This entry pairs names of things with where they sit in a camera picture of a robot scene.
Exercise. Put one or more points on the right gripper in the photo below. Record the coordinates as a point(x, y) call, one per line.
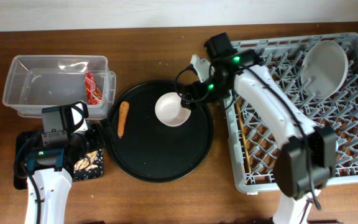
point(187, 90)

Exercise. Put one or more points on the round black tray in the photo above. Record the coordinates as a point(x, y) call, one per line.
point(151, 151)

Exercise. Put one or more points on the grey dishwasher rack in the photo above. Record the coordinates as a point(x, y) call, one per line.
point(284, 57)

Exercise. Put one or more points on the wooden chopstick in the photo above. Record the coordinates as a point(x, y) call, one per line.
point(244, 140)
point(240, 119)

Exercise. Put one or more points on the orange carrot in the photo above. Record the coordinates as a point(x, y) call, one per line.
point(123, 112)

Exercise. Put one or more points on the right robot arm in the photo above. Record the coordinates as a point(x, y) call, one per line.
point(307, 158)

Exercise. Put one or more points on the red snack wrapper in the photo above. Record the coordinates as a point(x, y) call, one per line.
point(93, 93)

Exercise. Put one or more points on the clear plastic bin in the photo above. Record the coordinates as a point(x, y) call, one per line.
point(39, 81)

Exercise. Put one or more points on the black rectangular tray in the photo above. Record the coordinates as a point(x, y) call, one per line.
point(31, 138)

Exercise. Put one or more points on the grey plate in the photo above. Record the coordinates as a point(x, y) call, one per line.
point(326, 67)

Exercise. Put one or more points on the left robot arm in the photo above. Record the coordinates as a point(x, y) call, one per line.
point(48, 161)

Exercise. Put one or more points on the spilled rice and nuts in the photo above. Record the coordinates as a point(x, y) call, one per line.
point(89, 167)

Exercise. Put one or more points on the white bowl with food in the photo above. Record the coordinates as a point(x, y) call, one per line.
point(169, 111)

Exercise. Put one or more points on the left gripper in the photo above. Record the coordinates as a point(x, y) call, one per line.
point(100, 142)

